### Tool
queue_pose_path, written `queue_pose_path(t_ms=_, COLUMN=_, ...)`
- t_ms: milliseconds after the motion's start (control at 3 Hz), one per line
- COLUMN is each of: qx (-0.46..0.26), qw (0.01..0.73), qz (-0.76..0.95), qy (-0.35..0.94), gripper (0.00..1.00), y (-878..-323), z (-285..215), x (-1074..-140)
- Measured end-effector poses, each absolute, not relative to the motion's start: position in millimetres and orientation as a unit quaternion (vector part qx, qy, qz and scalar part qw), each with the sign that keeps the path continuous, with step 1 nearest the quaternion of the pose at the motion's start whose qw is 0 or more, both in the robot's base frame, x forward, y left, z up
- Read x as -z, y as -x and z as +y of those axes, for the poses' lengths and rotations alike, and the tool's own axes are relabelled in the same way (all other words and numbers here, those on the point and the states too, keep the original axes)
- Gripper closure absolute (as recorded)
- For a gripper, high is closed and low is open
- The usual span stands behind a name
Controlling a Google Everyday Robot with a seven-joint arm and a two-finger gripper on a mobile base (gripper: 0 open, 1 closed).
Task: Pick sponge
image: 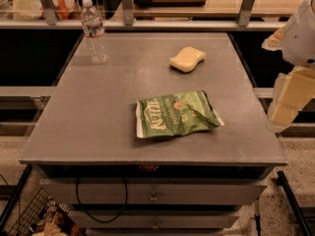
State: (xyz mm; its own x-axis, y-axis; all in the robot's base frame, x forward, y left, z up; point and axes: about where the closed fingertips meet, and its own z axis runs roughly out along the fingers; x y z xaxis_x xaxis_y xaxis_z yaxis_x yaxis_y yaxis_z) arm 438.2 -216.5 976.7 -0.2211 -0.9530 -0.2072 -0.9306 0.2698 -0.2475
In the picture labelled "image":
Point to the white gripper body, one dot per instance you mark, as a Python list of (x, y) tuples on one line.
[(300, 39)]

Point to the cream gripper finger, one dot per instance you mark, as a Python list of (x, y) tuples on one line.
[(275, 41), (291, 93)]

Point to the yellow sponge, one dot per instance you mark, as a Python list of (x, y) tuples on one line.
[(187, 59)]

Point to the green Kettle chips bag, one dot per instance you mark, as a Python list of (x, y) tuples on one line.
[(174, 115)]

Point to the clear plastic water bottle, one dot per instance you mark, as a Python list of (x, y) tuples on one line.
[(94, 32)]

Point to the grey drawer cabinet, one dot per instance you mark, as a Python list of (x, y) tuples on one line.
[(164, 199)]

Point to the metal railing shelf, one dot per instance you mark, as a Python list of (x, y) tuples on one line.
[(51, 22)]

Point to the white orange plastic bag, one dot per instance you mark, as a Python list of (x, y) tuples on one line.
[(33, 10)]

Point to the black wire basket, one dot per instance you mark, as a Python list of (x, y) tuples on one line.
[(42, 217)]

